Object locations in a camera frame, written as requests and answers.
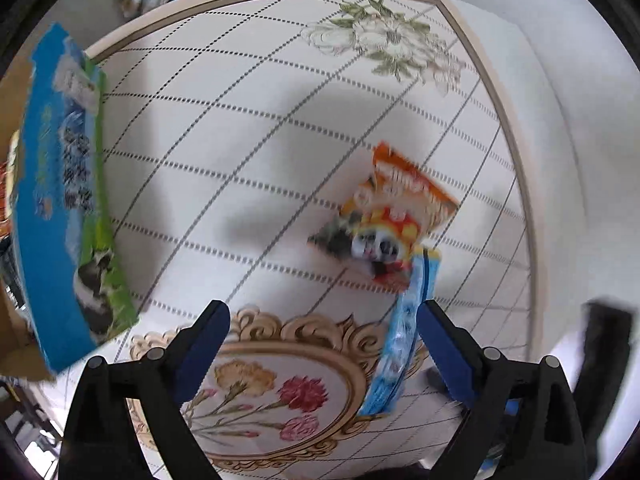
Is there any orange dog print snack packet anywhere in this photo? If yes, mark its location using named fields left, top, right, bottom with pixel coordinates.
left=307, top=140, right=461, bottom=294

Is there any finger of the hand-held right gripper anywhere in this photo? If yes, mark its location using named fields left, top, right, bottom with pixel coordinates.
left=570, top=300, right=636, bottom=473

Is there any person's dark clothing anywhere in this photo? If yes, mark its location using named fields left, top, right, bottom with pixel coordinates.
left=359, top=465, right=432, bottom=480

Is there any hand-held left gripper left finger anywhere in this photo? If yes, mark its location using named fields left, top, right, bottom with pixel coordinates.
left=59, top=300, right=232, bottom=480

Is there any long blue packet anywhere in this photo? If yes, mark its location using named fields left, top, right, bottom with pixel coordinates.
left=356, top=246, right=444, bottom=419

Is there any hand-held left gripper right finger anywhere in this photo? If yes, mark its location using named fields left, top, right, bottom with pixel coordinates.
left=416, top=300, right=587, bottom=480

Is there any blue printed cardboard box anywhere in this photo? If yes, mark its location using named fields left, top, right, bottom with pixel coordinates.
left=0, top=22, right=141, bottom=387

